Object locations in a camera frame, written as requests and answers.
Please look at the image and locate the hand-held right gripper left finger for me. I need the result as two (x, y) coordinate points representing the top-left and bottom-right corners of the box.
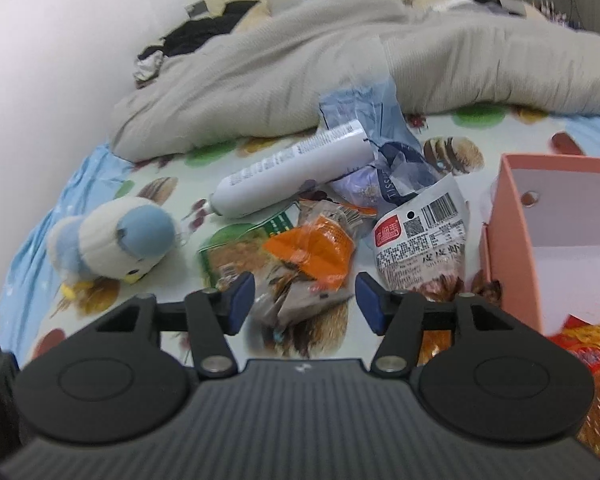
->
(95, 271), (257, 379)

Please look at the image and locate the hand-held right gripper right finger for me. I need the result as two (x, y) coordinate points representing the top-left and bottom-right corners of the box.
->
(355, 271), (514, 377)

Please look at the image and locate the green snack packet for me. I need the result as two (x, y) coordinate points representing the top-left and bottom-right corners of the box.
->
(197, 210), (302, 289)

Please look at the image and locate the clear brown snack packet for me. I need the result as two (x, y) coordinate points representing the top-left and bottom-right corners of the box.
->
(252, 260), (354, 332)

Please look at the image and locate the orange snack packet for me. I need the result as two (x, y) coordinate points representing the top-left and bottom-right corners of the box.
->
(262, 199), (378, 292)

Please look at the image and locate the white barcode snack packet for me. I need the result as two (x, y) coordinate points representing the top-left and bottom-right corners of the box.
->
(372, 175), (472, 302)

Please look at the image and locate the pink cardboard box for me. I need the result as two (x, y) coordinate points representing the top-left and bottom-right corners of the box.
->
(490, 154), (600, 341)

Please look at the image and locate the pile of assorted snack packets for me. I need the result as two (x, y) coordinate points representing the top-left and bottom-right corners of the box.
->
(545, 312), (600, 466)

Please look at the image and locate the navy lavender plastic bag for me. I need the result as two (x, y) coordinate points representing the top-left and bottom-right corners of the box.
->
(329, 141), (442, 209)

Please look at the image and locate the pink box lid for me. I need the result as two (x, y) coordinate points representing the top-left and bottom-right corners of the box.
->
(479, 222), (505, 292)

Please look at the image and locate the white tube bottle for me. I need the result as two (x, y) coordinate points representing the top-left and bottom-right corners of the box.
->
(207, 120), (371, 220)

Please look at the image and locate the blue white penguin plush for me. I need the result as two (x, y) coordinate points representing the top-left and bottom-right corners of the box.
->
(46, 196), (179, 302)

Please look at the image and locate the fruit print sheet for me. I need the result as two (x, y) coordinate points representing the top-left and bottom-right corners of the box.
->
(30, 105), (600, 366)

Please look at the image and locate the crumpled blue plastic bag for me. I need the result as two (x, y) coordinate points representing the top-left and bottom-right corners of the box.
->
(319, 77), (417, 162)

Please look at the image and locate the grey duvet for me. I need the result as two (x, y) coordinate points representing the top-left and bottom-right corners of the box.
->
(111, 0), (600, 164)

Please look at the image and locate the white crumpled cloth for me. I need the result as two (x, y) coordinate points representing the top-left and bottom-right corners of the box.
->
(134, 52), (167, 81)

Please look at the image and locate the black clothes heap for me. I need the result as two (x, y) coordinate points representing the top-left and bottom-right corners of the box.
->
(137, 0), (259, 59)

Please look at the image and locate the beige pillow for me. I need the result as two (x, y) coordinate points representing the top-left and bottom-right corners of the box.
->
(240, 2), (282, 27)

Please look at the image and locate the pale printed pillow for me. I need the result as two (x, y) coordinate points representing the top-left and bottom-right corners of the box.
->
(410, 0), (547, 17)

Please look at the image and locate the cluster of small bottles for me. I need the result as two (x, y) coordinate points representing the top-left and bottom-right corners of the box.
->
(535, 0), (582, 27)

